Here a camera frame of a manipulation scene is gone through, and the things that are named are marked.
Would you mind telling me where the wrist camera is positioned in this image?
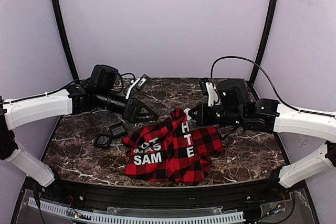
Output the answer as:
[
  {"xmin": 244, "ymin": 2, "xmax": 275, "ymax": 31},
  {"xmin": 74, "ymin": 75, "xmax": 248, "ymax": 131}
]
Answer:
[
  {"xmin": 199, "ymin": 78, "xmax": 219, "ymax": 106},
  {"xmin": 125, "ymin": 74, "xmax": 150, "ymax": 99}
]

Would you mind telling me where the round silver brooch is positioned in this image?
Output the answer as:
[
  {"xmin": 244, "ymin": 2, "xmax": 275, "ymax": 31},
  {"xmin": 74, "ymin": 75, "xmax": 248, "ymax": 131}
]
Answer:
[{"xmin": 97, "ymin": 136, "xmax": 109, "ymax": 145}]

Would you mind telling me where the black front frame rail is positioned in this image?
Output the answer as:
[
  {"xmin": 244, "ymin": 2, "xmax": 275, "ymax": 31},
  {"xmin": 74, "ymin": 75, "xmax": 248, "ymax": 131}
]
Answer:
[{"xmin": 64, "ymin": 179, "xmax": 267, "ymax": 210}]

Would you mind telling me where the black vertical frame post right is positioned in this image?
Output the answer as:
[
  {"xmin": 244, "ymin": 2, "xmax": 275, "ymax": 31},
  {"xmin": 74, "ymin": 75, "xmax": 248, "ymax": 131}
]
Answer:
[{"xmin": 248, "ymin": 0, "xmax": 282, "ymax": 86}]

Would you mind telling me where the red black plaid shirt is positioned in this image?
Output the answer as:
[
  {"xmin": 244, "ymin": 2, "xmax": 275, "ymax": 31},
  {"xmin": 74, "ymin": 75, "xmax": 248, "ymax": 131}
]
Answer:
[{"xmin": 122, "ymin": 108, "xmax": 224, "ymax": 186}]

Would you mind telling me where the small black open box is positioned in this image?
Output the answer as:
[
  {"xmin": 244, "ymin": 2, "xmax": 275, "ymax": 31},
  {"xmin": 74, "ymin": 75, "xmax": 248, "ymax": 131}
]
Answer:
[{"xmin": 93, "ymin": 134, "xmax": 112, "ymax": 149}]

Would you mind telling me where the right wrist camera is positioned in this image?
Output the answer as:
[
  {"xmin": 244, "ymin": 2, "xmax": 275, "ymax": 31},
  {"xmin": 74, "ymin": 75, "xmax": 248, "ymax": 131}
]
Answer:
[{"xmin": 199, "ymin": 78, "xmax": 219, "ymax": 106}]

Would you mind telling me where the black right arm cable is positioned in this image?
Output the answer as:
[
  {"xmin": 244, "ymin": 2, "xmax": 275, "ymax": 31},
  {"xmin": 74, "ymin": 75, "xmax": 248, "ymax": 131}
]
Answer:
[{"xmin": 211, "ymin": 56, "xmax": 302, "ymax": 112}]

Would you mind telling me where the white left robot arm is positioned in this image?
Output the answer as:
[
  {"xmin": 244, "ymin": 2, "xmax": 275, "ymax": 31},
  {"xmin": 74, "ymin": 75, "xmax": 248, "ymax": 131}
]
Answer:
[{"xmin": 1, "ymin": 64, "xmax": 159, "ymax": 188}]

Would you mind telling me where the black vertical frame post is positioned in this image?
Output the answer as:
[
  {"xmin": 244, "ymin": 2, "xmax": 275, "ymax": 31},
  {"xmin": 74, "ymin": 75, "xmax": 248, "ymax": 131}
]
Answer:
[
  {"xmin": 51, "ymin": 0, "xmax": 79, "ymax": 80},
  {"xmin": 248, "ymin": 0, "xmax": 282, "ymax": 86}
]

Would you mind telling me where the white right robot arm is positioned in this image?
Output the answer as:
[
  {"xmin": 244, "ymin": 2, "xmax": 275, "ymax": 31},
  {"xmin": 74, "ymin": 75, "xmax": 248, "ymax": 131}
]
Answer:
[{"xmin": 188, "ymin": 78, "xmax": 335, "ymax": 190}]

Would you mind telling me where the white slotted cable duct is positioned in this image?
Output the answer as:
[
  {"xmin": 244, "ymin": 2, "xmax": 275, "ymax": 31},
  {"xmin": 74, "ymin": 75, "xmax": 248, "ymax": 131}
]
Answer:
[{"xmin": 40, "ymin": 200, "xmax": 246, "ymax": 223}]

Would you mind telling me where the black vertical frame post left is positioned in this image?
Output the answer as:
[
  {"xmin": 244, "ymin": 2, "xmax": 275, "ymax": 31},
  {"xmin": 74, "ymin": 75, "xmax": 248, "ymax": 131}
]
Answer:
[{"xmin": 51, "ymin": 0, "xmax": 79, "ymax": 80}]

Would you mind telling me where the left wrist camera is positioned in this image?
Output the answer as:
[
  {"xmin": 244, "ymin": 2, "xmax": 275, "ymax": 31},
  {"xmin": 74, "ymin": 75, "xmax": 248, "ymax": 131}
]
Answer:
[{"xmin": 125, "ymin": 74, "xmax": 150, "ymax": 99}]

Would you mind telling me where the small black box lid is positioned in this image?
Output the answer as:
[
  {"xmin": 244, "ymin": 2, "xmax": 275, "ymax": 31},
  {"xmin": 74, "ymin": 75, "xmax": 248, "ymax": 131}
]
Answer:
[{"xmin": 109, "ymin": 122, "xmax": 128, "ymax": 138}]

